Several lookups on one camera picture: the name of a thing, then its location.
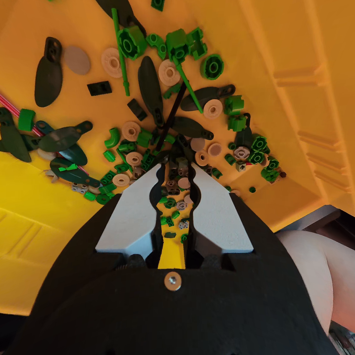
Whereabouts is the yellow plastic bin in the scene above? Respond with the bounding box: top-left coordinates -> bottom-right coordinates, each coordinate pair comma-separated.
0,0 -> 355,315

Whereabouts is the thin black rod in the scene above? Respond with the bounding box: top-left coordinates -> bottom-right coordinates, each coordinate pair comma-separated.
155,80 -> 188,152

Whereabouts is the pile of small green bricks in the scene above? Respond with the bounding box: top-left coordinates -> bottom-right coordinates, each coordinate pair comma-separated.
18,0 -> 281,245

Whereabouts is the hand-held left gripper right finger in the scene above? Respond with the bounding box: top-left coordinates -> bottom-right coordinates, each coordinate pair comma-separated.
187,163 -> 254,261

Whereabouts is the red striped tube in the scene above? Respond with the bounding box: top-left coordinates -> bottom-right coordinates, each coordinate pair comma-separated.
0,93 -> 89,176

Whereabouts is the green stem rod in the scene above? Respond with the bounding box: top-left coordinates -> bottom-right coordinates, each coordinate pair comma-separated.
174,62 -> 204,114
111,8 -> 130,97

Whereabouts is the black flat tile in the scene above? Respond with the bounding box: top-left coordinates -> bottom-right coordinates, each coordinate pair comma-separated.
87,81 -> 112,97

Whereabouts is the grey oval plate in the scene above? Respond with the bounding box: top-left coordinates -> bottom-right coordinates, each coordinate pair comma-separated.
64,45 -> 91,75

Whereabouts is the grey round brick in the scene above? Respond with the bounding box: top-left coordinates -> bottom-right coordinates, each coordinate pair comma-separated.
233,146 -> 250,161

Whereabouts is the pile of tan round plates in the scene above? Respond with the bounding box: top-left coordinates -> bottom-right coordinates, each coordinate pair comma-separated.
101,47 -> 242,206

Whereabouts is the person's leg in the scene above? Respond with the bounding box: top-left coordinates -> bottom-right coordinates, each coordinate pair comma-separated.
276,230 -> 355,335

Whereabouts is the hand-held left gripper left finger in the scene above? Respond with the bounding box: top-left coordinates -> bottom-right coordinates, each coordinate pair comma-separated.
95,163 -> 166,261

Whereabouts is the black slope brick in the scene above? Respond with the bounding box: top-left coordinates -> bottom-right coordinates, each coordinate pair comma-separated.
127,98 -> 148,122

